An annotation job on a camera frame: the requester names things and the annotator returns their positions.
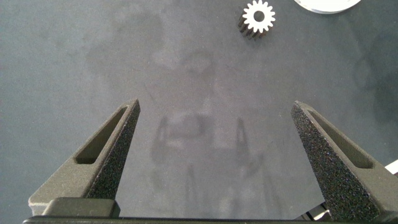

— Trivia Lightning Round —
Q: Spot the small steel planetary gear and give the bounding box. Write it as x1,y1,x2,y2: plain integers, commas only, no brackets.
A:
238,0,277,40

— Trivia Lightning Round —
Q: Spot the round white carrier plate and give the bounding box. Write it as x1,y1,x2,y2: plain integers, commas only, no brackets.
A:
294,0,363,15

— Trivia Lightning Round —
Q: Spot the dark mat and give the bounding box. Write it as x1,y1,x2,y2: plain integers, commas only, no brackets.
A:
0,0,398,224

